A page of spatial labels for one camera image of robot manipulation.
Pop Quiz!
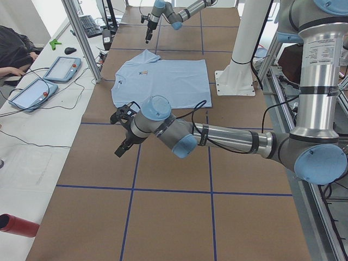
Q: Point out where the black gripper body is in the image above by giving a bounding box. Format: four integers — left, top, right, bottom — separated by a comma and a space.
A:
147, 20, 155, 32
124, 130, 140, 146

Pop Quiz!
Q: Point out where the light blue t-shirt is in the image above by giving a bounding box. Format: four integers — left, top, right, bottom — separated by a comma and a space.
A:
111, 50, 212, 109

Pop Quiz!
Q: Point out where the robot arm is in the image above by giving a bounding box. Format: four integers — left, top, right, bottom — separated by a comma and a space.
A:
141, 0, 217, 44
110, 1, 347, 185

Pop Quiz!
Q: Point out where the black power adapter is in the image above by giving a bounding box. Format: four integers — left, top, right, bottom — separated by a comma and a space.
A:
102, 29, 113, 51

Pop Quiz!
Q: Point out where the black keyboard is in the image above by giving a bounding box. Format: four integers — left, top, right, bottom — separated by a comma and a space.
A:
78, 15, 102, 38

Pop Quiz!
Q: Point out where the black computer mouse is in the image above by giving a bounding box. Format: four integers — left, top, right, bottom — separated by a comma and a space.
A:
64, 47, 77, 55

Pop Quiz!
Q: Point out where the far blue teach pendant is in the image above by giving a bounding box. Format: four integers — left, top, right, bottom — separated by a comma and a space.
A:
43, 56, 82, 83

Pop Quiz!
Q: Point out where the blue teach pendant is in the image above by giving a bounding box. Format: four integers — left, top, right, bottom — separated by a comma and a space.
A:
9, 78, 58, 112
43, 56, 82, 83

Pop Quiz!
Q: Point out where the green plastic tool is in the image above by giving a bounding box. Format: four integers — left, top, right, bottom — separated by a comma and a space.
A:
49, 39, 62, 51

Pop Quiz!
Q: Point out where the near blue teach pendant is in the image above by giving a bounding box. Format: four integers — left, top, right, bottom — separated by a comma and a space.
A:
9, 78, 58, 112

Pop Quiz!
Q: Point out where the person in black jacket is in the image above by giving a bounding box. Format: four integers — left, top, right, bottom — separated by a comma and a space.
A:
1, 26, 43, 78

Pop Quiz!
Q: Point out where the red cylinder tube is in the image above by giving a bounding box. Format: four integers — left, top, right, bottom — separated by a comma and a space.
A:
1, 214, 40, 238

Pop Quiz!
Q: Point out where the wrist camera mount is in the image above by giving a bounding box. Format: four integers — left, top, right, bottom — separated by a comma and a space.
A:
110, 101, 140, 129
140, 14, 151, 23

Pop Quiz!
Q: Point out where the black table cable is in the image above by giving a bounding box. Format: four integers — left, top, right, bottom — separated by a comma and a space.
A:
0, 67, 85, 149

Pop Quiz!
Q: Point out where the aluminium frame post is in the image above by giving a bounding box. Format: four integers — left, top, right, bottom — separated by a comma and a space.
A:
61, 0, 101, 83

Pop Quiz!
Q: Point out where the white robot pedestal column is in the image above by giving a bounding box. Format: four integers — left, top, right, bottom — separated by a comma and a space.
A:
215, 0, 272, 96

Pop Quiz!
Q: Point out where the aluminium side frame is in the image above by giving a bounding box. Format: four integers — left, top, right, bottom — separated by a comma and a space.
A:
255, 35, 348, 261

